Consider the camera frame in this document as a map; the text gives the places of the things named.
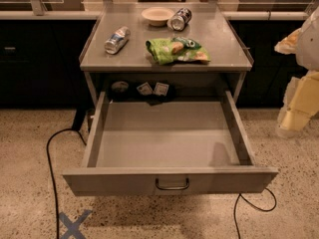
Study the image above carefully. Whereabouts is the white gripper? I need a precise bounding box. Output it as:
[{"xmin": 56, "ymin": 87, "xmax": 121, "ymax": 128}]
[{"xmin": 274, "ymin": 28, "xmax": 319, "ymax": 139}]

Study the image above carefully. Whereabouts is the green rice chip bag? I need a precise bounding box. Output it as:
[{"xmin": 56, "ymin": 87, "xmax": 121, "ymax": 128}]
[{"xmin": 146, "ymin": 37, "xmax": 210, "ymax": 65}]

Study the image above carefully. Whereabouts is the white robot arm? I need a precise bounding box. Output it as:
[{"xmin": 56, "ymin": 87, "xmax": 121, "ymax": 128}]
[{"xmin": 274, "ymin": 8, "xmax": 319, "ymax": 137}]

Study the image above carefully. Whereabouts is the open grey top drawer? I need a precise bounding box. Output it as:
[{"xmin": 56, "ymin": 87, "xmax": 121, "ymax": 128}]
[{"xmin": 63, "ymin": 93, "xmax": 278, "ymax": 196}]

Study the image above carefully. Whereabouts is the white tag right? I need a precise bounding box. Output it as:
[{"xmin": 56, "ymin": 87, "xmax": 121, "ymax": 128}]
[{"xmin": 154, "ymin": 83, "xmax": 169, "ymax": 97}]

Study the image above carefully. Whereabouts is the white tag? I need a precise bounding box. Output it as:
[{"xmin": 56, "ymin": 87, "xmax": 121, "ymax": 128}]
[
  {"xmin": 154, "ymin": 83, "xmax": 169, "ymax": 97},
  {"xmin": 137, "ymin": 82, "xmax": 153, "ymax": 96}
]

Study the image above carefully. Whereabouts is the white tag left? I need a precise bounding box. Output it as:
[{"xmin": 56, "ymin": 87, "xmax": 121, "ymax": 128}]
[{"xmin": 137, "ymin": 82, "xmax": 153, "ymax": 96}]

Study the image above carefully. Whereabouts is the grey metal cabinet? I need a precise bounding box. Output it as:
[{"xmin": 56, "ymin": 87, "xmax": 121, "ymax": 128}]
[{"xmin": 81, "ymin": 3, "xmax": 252, "ymax": 102}]

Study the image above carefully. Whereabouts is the round dark object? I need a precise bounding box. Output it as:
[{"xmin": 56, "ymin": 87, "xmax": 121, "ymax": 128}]
[{"xmin": 111, "ymin": 81, "xmax": 129, "ymax": 98}]

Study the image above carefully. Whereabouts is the silver soda can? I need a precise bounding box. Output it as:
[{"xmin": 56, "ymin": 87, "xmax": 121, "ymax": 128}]
[{"xmin": 105, "ymin": 26, "xmax": 131, "ymax": 55}]

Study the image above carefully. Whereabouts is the blue tape cross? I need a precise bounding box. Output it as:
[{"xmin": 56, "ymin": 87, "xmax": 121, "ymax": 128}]
[{"xmin": 59, "ymin": 209, "xmax": 92, "ymax": 239}]

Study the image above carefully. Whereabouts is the black cable right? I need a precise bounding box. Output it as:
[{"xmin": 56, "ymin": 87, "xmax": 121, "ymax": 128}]
[{"xmin": 232, "ymin": 187, "xmax": 278, "ymax": 239}]

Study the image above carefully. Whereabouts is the black cable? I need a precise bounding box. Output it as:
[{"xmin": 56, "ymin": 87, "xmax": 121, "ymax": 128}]
[
  {"xmin": 45, "ymin": 127, "xmax": 88, "ymax": 239},
  {"xmin": 232, "ymin": 187, "xmax": 278, "ymax": 239}
]

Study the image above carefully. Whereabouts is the black drawer handle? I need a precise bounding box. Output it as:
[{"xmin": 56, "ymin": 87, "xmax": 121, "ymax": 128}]
[{"xmin": 156, "ymin": 178, "xmax": 190, "ymax": 191}]

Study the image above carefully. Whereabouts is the black cable left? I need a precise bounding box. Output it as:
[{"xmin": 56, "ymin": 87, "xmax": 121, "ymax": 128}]
[{"xmin": 45, "ymin": 127, "xmax": 88, "ymax": 239}]

